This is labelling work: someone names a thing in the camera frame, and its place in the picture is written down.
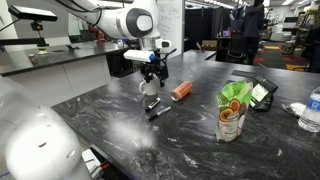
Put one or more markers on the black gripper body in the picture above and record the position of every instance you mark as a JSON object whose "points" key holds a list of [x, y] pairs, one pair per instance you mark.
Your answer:
{"points": [[157, 67]]}

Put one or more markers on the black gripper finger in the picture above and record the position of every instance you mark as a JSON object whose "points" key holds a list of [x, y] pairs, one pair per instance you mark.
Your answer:
{"points": [[148, 78], [162, 82]]}

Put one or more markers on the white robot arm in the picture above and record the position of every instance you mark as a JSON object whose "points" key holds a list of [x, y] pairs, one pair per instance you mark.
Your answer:
{"points": [[38, 144]]}

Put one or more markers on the white ceramic mug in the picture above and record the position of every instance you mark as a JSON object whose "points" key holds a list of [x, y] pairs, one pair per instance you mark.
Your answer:
{"points": [[149, 88]]}

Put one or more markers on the thick black marker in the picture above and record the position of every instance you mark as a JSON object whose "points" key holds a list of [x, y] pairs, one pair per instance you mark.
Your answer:
{"points": [[152, 105]]}

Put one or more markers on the thin black marker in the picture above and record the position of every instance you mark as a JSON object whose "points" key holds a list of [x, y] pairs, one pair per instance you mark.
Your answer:
{"points": [[159, 113]]}

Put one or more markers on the cardboard box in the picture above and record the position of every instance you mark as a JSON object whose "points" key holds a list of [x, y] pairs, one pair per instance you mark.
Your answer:
{"points": [[209, 45]]}

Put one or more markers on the white whiteboard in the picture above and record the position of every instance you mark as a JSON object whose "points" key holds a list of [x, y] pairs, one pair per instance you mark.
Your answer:
{"points": [[171, 21]]}

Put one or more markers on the green snack bag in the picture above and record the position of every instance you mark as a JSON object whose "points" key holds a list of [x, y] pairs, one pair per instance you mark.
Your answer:
{"points": [[233, 102]]}

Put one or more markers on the black office chair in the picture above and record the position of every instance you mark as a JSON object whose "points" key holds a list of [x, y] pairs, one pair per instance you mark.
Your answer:
{"points": [[237, 49]]}

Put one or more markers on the black side counter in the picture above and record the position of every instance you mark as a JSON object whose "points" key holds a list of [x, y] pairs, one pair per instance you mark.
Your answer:
{"points": [[61, 74]]}

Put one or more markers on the black coffee bag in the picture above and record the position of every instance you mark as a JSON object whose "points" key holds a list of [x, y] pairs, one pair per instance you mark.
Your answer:
{"points": [[262, 94]]}

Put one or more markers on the person in dark clothes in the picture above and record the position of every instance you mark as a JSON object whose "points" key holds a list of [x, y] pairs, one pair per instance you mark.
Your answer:
{"points": [[253, 25]]}

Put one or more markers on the small tin on counter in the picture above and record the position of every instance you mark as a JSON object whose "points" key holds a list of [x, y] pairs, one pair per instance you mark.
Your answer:
{"points": [[33, 58]]}

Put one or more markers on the crumpled white wrapper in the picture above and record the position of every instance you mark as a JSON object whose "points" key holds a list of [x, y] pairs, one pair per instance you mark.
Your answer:
{"points": [[295, 109]]}

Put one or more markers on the clear water bottle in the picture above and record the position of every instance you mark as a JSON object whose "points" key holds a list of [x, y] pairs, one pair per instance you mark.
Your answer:
{"points": [[310, 118]]}

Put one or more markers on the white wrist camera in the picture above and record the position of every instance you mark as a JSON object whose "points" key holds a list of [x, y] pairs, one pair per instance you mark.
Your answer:
{"points": [[139, 55]]}

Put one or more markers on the black stereo camera on stand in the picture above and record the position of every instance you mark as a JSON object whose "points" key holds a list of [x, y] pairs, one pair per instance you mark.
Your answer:
{"points": [[36, 16]]}

